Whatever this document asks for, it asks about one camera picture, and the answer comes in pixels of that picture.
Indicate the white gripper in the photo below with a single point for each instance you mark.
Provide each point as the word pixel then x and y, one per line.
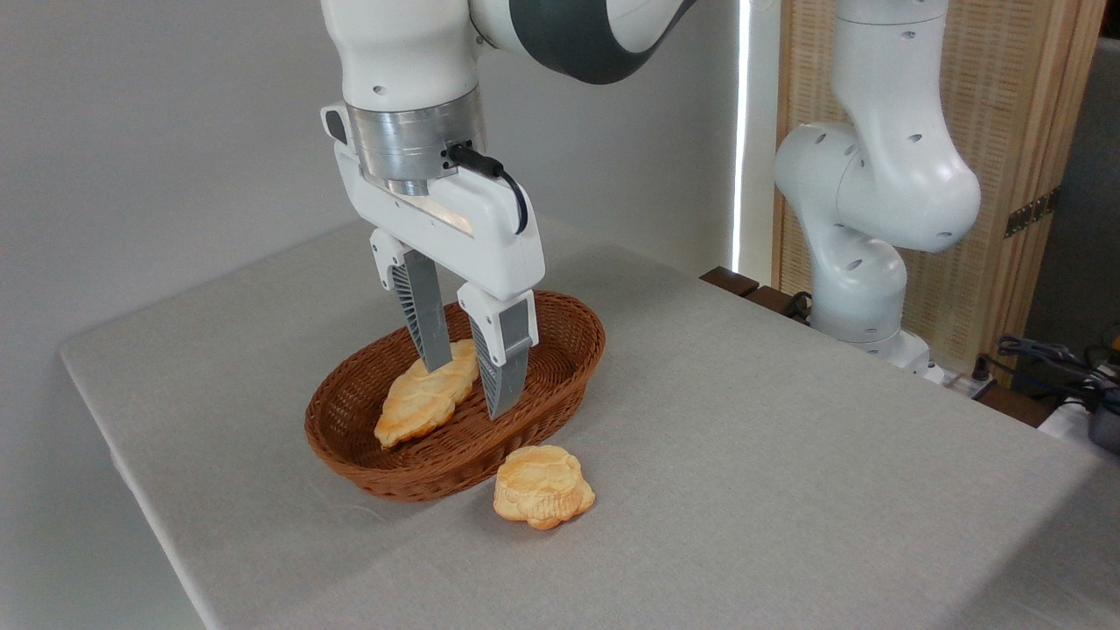
pixel 464 232

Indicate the golden croissant bread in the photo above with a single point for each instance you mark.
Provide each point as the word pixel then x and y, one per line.
pixel 418 407

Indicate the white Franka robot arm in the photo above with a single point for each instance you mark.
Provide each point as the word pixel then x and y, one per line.
pixel 875 175

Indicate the round golden bread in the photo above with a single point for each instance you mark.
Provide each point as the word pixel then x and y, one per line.
pixel 542 486

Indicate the brown wicker basket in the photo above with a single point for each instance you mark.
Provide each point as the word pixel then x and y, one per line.
pixel 560 350

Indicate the dark brown wooden block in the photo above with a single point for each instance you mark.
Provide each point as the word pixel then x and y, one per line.
pixel 729 281
pixel 770 299

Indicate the grey tablecloth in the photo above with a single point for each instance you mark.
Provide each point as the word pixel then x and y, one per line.
pixel 744 455

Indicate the white power strip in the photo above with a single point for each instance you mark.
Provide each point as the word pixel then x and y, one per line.
pixel 962 381

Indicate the black screen hinge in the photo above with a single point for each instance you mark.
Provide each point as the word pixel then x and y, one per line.
pixel 1032 213

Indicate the wooden rattan folding screen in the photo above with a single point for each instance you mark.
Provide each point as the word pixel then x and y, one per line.
pixel 1015 105

